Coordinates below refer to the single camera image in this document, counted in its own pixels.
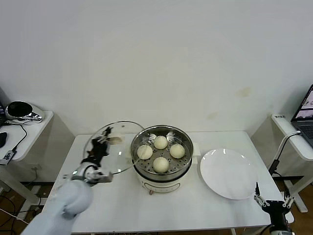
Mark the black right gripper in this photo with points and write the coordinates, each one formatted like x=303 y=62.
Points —
x=275 y=213

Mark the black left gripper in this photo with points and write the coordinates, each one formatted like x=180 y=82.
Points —
x=97 y=153

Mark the glass pot lid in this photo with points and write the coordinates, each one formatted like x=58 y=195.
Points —
x=119 y=159

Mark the white steamed baozi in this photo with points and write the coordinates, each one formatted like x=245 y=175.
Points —
x=160 y=164
x=176 y=151
x=160 y=142
x=145 y=151

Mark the stainless steel steamer basket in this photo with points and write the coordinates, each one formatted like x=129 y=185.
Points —
x=181 y=164

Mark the white round plate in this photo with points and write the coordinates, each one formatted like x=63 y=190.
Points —
x=227 y=173

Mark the white side desk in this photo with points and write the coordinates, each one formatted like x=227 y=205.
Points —
x=283 y=127
x=17 y=134

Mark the cream electric cooker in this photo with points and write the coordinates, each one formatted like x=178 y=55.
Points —
x=161 y=187

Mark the small printed desk label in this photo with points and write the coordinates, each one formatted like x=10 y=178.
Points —
x=280 y=116

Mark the grey open laptop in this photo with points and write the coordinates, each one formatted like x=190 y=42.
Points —
x=304 y=122

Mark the chrome and black headset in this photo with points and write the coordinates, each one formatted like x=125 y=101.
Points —
x=22 y=111

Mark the small grey adapter box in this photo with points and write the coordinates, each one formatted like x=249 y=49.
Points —
x=8 y=155

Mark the black computer mouse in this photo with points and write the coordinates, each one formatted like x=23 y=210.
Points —
x=3 y=139

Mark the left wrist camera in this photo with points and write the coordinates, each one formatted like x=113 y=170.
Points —
x=102 y=178

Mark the white wall socket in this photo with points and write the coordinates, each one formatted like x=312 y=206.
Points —
x=37 y=168

